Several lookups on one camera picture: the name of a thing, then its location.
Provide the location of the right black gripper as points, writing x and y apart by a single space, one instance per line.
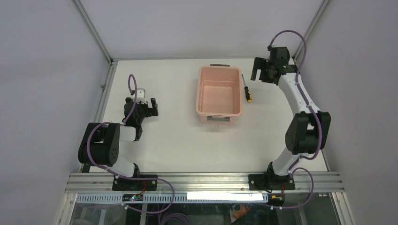
260 63

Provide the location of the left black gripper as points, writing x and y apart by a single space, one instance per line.
149 111

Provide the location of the yellow black screwdriver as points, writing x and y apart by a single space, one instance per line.
248 95

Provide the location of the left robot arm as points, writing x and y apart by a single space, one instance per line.
100 143

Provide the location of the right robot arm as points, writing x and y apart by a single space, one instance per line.
308 130

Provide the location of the pink plastic bin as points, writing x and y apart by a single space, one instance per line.
219 94

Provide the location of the orange object under table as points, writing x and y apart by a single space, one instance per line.
239 210

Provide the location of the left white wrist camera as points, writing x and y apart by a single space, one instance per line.
139 95

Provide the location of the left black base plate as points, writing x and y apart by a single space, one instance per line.
148 184

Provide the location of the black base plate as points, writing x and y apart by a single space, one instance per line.
148 184
269 182

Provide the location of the aluminium mounting rail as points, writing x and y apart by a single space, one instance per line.
96 182

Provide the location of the white slotted cable duct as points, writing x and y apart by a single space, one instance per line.
189 197

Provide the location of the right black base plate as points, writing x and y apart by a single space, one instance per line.
269 182

